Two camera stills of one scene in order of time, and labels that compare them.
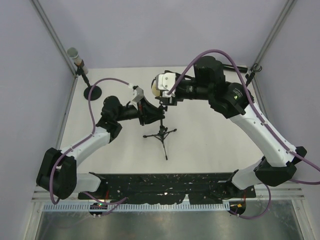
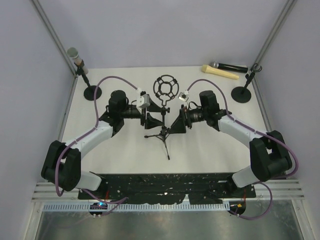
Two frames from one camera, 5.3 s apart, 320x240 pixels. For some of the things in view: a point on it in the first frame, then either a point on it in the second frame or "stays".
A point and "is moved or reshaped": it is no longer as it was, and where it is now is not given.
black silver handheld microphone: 241,68 stays
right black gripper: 169,101 -> 179,126
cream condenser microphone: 155,92 is moved or reshaped
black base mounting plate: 166,188 stays
